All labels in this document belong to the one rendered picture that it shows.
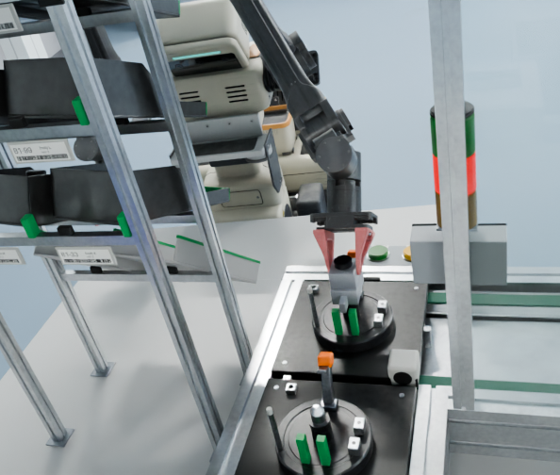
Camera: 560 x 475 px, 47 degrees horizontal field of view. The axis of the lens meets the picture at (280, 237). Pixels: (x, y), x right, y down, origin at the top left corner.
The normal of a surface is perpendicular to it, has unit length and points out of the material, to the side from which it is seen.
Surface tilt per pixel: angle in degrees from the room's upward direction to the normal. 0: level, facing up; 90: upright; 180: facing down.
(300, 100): 50
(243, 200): 98
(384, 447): 0
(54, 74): 65
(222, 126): 90
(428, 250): 90
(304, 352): 0
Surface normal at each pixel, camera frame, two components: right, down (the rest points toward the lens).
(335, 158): -0.26, -0.10
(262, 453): -0.18, -0.82
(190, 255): 0.89, 0.09
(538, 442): -0.25, 0.58
